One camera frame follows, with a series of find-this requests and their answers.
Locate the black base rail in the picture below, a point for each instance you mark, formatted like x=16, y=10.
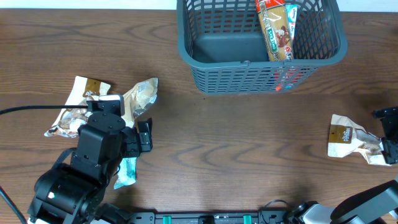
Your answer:
x=242, y=216

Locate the beige brown snack bag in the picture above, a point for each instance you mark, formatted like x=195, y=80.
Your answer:
x=346, y=137

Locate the crumpled beige snack bag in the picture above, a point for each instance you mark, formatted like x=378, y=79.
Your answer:
x=139, y=99

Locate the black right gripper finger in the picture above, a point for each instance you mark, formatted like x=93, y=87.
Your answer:
x=389, y=150
x=388, y=118

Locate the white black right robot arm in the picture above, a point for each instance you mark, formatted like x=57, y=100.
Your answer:
x=368, y=206

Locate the teal white snack packet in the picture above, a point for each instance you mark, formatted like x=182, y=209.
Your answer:
x=127, y=173

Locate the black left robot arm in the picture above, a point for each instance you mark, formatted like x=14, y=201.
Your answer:
x=73, y=189

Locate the grey plastic lattice basket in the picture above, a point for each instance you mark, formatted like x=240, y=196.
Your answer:
x=223, y=44

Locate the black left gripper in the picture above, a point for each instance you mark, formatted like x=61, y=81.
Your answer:
x=130, y=140

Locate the blue Kleenex tissue pack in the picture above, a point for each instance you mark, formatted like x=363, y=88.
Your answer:
x=292, y=11

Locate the red San Remo spaghetti pack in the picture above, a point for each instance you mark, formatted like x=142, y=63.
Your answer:
x=273, y=19

